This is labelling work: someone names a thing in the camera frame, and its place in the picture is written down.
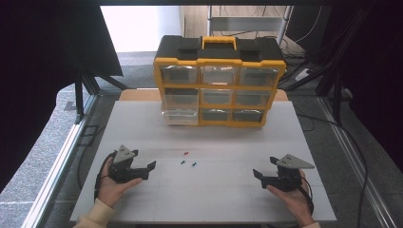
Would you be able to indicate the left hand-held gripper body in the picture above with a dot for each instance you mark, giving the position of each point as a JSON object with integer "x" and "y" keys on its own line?
{"x": 125, "y": 172}

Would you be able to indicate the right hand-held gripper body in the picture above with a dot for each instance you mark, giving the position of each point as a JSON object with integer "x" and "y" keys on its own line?
{"x": 286, "y": 180}

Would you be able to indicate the clear plastic drawer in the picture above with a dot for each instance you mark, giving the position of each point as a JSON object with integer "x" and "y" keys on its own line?
{"x": 180, "y": 116}

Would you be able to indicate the person's left hand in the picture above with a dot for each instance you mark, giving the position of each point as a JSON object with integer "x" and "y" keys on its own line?
{"x": 111, "y": 190}

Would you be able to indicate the person's right hand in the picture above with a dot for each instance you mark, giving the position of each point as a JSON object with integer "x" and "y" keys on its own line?
{"x": 296, "y": 202}

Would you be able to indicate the white power strip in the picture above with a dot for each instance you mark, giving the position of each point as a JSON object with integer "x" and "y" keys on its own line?
{"x": 302, "y": 74}

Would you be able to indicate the grid of clear organizer drawers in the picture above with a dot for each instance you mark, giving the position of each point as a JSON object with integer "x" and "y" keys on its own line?
{"x": 218, "y": 75}

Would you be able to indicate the yellow black drawer organizer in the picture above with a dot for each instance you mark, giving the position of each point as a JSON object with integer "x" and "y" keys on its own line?
{"x": 221, "y": 50}

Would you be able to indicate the black curtain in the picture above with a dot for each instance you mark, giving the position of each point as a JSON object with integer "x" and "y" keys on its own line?
{"x": 377, "y": 79}
{"x": 38, "y": 79}

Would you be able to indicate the grey metal shelf stand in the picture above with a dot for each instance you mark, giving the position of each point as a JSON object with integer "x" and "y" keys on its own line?
{"x": 245, "y": 23}

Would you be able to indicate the aluminium floor rail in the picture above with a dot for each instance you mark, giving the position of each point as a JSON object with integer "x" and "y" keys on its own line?
{"x": 60, "y": 158}
{"x": 351, "y": 158}

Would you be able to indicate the black metal frame stand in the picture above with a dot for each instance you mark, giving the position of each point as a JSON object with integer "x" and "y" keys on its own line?
{"x": 337, "y": 95}
{"x": 79, "y": 98}

